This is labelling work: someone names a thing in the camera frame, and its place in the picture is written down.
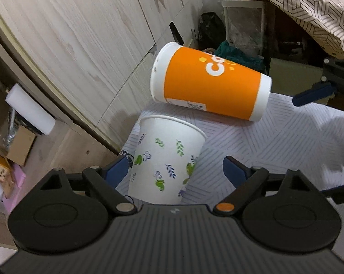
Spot white leaf-print paper cup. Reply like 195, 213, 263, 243
128, 115, 207, 205

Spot orange paper cup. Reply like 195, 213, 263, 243
150, 42, 272, 122

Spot wooden open shelf unit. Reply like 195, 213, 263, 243
0, 28, 119, 249

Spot white patterned tablecloth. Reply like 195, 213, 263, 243
114, 92, 344, 259

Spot dark green cloth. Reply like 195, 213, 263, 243
214, 41, 266, 73

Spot pink flat box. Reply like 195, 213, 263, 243
2, 164, 26, 214

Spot small cardboard box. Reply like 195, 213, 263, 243
6, 126, 36, 166

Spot white storage cart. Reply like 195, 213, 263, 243
220, 0, 266, 56

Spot white paper towel roll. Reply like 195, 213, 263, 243
5, 84, 56, 135

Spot light wood wardrobe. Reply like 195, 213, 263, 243
0, 0, 202, 148

